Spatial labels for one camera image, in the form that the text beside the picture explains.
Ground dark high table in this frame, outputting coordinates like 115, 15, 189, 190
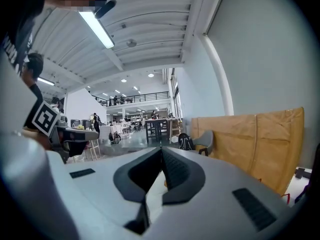
144, 118, 172, 144

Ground long ceiling light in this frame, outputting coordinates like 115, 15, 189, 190
37, 76, 56, 87
78, 10, 116, 50

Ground black backpack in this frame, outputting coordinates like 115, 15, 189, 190
177, 132, 195, 151

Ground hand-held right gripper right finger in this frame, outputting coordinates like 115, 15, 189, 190
160, 146, 207, 206

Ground black head-worn camera mount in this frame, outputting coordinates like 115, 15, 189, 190
94, 0, 118, 20

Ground white stool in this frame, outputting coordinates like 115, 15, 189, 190
85, 139, 101, 161

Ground person's left forearm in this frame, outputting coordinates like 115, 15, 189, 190
22, 128, 52, 151

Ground brown paper-wrapped panel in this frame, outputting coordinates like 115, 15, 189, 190
190, 106, 306, 195

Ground black bag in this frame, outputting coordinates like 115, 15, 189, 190
108, 131, 122, 145

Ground black bracket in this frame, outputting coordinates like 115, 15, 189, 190
294, 167, 313, 180

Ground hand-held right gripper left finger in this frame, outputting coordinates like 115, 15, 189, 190
113, 146, 163, 236

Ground white wall pipe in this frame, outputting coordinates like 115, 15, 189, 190
199, 33, 235, 117

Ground grey chair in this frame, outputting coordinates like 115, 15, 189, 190
193, 130, 215, 157

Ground black balcony railing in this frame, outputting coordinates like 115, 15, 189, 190
94, 91, 170, 108

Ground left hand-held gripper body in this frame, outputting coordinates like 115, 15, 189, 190
31, 100, 100, 164

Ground person's black printed shirt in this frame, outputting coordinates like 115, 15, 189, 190
1, 16, 35, 77

